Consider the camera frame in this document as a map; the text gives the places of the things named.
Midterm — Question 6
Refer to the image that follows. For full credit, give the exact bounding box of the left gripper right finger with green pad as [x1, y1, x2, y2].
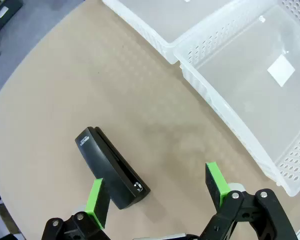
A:
[198, 161, 298, 240]

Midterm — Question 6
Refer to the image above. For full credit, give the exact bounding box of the black box with white label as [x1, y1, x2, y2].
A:
[0, 0, 24, 32]

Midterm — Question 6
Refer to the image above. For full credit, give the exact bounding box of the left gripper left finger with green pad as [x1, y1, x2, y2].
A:
[41, 178, 113, 240]

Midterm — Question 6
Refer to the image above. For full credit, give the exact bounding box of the black stapler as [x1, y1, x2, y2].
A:
[74, 126, 151, 210]

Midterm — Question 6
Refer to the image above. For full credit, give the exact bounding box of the white perforated plastic basket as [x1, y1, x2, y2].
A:
[173, 0, 300, 198]
[101, 0, 241, 65]

